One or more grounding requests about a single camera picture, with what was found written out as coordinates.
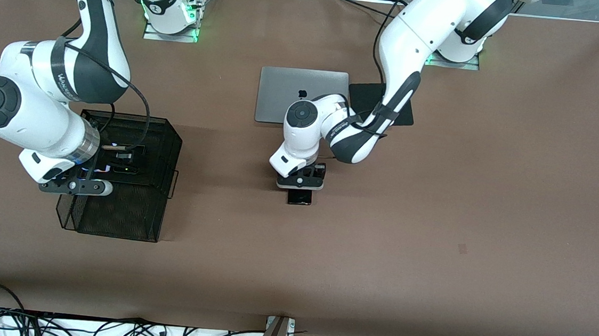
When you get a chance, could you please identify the black flip phone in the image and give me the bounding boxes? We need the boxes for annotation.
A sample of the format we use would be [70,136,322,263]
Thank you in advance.
[109,161,140,176]

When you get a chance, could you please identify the black slab smartphone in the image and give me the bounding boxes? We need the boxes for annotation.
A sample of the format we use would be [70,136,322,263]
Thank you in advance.
[287,188,314,206]

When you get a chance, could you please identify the silver closed laptop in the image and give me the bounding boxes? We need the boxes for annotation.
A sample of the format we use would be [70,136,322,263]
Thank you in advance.
[254,65,351,129]

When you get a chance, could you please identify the black mouse pad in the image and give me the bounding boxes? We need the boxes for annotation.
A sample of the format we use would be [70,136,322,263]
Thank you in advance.
[346,80,417,128]

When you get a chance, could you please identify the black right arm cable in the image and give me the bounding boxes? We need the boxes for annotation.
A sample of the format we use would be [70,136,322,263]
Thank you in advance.
[47,36,156,152]

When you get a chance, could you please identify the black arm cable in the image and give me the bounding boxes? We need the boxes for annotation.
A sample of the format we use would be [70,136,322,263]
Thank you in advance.
[365,0,416,145]
[47,36,156,152]

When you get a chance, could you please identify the black wire mesh basket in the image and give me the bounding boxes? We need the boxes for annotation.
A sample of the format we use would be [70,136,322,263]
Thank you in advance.
[54,108,185,245]

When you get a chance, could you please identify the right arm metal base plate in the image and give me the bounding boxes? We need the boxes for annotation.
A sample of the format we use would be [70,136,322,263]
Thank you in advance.
[143,17,201,44]

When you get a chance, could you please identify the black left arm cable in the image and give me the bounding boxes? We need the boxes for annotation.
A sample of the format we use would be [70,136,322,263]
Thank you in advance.
[365,0,416,145]

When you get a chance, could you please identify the black table top cable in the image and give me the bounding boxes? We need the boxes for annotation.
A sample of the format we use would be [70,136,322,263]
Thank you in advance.
[335,0,399,19]

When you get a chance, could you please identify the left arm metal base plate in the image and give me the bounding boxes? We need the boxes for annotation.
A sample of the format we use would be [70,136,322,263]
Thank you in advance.
[424,52,481,71]

